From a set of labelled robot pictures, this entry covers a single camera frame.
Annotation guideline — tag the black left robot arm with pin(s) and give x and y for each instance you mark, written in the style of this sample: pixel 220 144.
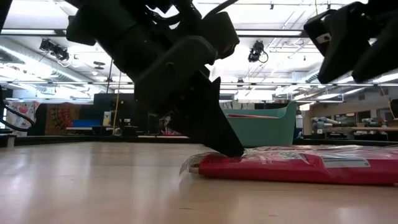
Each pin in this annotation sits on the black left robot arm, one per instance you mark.
pixel 118 31

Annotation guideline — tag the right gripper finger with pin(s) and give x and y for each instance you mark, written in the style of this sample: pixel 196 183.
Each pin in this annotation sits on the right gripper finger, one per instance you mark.
pixel 345 40
pixel 382 56

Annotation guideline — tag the teal plastic basket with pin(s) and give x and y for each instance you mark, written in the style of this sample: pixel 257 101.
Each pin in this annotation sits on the teal plastic basket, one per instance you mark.
pixel 264 132

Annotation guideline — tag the pale background robot arm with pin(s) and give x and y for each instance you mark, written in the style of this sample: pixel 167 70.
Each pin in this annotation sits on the pale background robot arm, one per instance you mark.
pixel 321 124

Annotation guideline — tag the blue box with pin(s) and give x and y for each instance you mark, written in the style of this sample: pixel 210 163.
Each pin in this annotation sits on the blue box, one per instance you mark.
pixel 85 123

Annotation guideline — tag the black cabinet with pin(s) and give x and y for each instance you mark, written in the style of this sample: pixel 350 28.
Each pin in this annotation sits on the black cabinet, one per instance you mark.
pixel 124 105

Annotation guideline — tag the floral patterned cloth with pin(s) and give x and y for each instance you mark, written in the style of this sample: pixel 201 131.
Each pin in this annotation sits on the floral patterned cloth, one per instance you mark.
pixel 23 113

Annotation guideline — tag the black ceiling equipment cluster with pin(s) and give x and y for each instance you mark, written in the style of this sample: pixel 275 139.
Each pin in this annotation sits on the black ceiling equipment cluster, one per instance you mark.
pixel 54 49

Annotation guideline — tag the round dark ceiling disc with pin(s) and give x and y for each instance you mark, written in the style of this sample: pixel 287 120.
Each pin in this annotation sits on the round dark ceiling disc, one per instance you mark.
pixel 99 64

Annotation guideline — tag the black aluminium table frame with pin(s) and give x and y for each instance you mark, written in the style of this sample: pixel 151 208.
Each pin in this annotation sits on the black aluminium table frame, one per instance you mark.
pixel 77 138

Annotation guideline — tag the yellow and white carton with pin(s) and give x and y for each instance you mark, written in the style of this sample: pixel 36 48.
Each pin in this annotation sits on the yellow and white carton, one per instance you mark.
pixel 107 119

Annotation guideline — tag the wooden background workbench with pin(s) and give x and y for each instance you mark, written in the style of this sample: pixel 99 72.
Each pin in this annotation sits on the wooden background workbench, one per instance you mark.
pixel 357 128

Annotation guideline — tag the red orange patterned cloth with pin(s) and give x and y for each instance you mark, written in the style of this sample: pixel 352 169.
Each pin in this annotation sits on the red orange patterned cloth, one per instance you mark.
pixel 62 118

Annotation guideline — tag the black ceiling-mounted camera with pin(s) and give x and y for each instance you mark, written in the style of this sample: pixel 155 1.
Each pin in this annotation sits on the black ceiling-mounted camera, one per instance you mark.
pixel 255 51

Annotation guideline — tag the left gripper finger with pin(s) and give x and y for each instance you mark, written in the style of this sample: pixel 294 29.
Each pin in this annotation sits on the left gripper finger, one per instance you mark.
pixel 205 124
pixel 216 88

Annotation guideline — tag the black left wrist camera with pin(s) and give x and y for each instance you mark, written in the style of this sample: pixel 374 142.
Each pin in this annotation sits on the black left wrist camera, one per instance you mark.
pixel 220 34

